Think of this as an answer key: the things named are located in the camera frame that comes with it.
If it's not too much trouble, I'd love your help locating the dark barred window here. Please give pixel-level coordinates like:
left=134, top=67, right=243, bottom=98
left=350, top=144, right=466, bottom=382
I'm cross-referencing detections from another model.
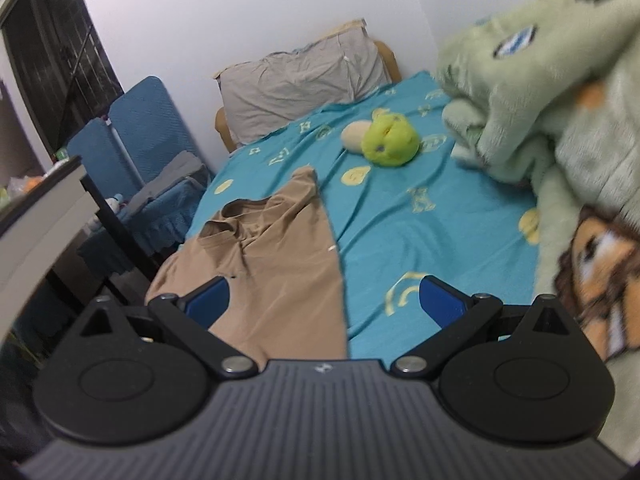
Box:
left=0, top=0, right=125, bottom=152

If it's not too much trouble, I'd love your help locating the green printed fleece blanket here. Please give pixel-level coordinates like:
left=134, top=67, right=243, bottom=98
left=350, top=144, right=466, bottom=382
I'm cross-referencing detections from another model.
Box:
left=435, top=0, right=640, bottom=466

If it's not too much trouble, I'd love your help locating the green and cream plush toy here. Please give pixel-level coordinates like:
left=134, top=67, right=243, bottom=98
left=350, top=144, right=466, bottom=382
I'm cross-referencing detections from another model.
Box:
left=341, top=109, right=421, bottom=167

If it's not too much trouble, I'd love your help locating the clear plastic bag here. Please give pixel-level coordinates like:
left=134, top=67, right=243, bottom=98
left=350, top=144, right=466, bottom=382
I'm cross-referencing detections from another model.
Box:
left=5, top=174, right=51, bottom=197

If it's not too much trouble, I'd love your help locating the teal printed bed sheet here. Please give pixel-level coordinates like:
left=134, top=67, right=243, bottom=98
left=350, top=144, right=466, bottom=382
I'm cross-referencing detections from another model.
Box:
left=182, top=70, right=543, bottom=361

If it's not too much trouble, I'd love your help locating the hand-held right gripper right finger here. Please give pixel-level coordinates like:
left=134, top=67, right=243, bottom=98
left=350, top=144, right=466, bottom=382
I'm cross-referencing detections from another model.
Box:
left=390, top=275, right=584, bottom=379

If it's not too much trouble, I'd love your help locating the grey cloth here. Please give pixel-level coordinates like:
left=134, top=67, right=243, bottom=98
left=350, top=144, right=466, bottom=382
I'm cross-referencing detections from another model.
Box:
left=127, top=151, right=211, bottom=208

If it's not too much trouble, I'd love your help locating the grey pillow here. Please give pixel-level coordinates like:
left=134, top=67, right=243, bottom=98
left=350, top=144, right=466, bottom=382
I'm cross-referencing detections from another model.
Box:
left=218, top=30, right=392, bottom=147

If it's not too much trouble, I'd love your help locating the blue covered chair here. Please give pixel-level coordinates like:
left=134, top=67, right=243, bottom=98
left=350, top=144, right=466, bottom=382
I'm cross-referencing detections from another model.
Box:
left=67, top=117, right=138, bottom=277
left=109, top=76, right=216, bottom=256

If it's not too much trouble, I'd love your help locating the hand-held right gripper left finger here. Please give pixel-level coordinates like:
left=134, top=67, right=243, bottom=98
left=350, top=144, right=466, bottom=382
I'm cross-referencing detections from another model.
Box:
left=67, top=276, right=259, bottom=379

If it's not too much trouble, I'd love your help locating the pale yellow pillow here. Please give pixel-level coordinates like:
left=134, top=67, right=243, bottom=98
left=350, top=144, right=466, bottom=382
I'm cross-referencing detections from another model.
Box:
left=212, top=19, right=371, bottom=79

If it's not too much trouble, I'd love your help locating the tan shirt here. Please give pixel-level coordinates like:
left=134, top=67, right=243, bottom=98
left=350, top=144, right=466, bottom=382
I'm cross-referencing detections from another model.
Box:
left=145, top=166, right=349, bottom=361

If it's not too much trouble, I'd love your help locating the white desk with black frame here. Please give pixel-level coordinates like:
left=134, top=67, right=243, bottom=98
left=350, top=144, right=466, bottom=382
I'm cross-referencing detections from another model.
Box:
left=0, top=156, right=161, bottom=341

